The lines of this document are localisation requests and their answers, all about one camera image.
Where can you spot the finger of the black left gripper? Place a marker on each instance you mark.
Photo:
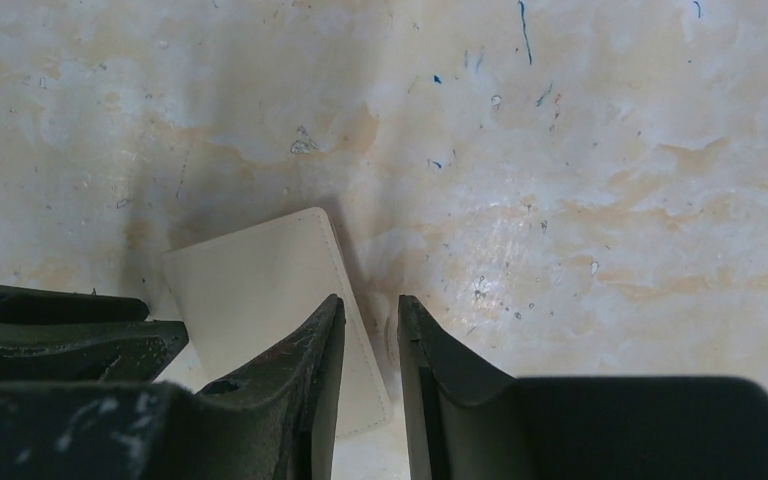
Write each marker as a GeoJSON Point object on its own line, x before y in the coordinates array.
{"type": "Point", "coordinates": [106, 352]}
{"type": "Point", "coordinates": [24, 306]}

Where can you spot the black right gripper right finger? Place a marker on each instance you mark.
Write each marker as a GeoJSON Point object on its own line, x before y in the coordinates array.
{"type": "Point", "coordinates": [467, 419]}

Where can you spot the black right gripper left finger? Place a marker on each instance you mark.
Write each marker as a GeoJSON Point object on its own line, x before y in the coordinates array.
{"type": "Point", "coordinates": [272, 418]}

